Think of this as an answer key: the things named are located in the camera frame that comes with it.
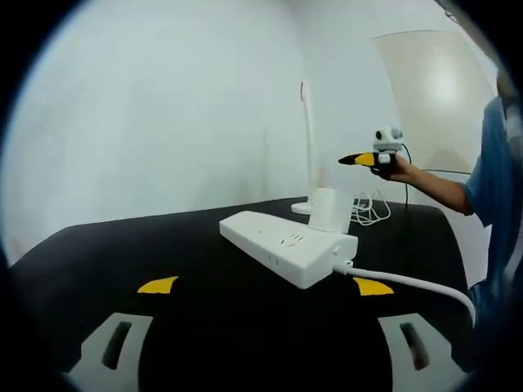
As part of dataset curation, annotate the white desk lamp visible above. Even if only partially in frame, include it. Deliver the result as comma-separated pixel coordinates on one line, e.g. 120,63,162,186
290,78,324,214

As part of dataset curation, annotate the thin white lamp cable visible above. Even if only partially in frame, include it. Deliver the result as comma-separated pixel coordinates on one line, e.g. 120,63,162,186
349,188,392,226

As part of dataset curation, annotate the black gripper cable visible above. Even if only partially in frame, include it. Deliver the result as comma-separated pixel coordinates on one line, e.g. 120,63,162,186
398,142,474,214

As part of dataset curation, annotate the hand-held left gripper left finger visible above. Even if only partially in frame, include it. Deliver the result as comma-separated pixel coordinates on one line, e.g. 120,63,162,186
60,275,180,392

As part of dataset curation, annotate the white desk lamp plug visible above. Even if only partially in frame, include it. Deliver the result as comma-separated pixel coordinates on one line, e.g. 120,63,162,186
307,187,354,234

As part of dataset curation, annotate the person's right hand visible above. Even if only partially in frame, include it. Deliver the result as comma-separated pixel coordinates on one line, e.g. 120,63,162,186
385,154,414,183

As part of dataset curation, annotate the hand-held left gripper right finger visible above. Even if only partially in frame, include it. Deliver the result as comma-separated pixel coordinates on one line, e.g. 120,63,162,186
352,276,467,392

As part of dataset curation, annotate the white power strip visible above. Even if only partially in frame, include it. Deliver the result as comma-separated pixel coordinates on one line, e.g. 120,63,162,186
218,210,360,291

